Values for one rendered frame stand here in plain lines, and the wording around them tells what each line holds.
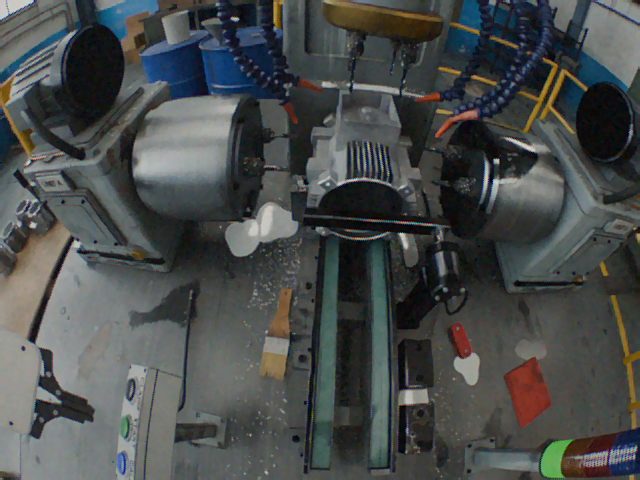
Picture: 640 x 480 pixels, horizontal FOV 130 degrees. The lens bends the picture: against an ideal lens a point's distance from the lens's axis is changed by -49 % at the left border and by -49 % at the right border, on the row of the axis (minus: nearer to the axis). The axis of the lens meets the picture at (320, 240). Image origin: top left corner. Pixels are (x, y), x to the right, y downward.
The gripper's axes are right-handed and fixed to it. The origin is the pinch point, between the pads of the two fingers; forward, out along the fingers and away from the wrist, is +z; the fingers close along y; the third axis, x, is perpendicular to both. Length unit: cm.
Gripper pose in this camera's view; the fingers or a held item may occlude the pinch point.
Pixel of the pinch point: (76, 408)
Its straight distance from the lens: 37.1
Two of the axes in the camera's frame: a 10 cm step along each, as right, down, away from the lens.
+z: 5.7, 4.9, 6.6
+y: 0.6, -8.2, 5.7
